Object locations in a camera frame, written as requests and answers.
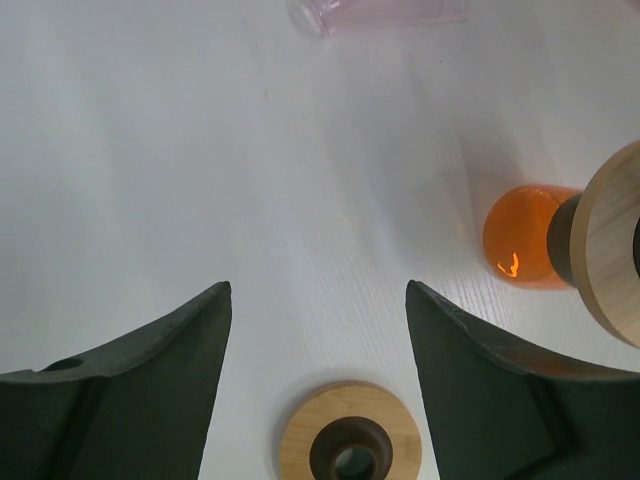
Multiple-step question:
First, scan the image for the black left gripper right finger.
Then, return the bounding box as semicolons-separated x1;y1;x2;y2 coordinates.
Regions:
406;281;639;479

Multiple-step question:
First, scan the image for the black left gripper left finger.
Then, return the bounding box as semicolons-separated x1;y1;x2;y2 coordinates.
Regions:
1;282;231;479

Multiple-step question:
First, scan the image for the orange glass carafe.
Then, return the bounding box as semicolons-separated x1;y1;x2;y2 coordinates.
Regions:
482;184;581;290

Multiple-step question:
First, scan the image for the wooden dripper holder ring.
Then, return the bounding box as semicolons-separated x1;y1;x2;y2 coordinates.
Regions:
546;139;640;349

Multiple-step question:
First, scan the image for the pink glass dripper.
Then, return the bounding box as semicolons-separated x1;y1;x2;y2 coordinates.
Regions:
286;0;470;38

